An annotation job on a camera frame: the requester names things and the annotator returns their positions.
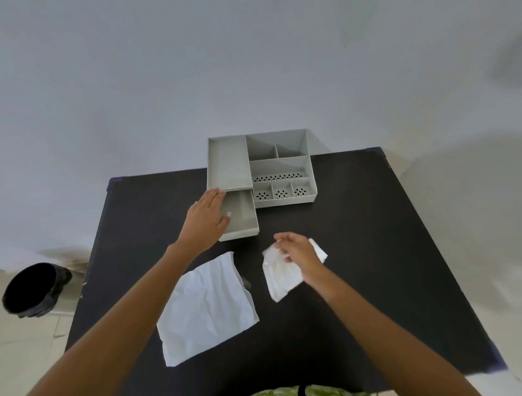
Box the person's left hand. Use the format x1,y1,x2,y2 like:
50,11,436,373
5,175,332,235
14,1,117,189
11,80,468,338
169,187,232,262

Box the person's right hand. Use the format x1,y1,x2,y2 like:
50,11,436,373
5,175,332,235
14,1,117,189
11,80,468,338
273,231,330,289

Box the white cloth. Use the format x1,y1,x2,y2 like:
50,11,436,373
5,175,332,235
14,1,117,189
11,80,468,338
261,238,328,303

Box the grey desk organizer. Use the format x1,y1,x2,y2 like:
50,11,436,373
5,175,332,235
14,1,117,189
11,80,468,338
207,128,319,209

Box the white paper packet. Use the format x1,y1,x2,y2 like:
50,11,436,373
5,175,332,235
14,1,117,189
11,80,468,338
156,251,260,368

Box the person's left forearm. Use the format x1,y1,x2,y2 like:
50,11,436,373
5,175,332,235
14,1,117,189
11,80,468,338
26,244,196,396

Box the person's right forearm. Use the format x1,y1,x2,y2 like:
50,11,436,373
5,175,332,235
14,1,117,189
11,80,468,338
303,269,482,396

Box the green patterned clothing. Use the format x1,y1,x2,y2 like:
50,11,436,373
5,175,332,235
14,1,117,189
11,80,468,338
248,385,368,396

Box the trash bin with black liner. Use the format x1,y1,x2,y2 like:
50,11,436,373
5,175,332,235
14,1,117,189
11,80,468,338
2,262,73,319

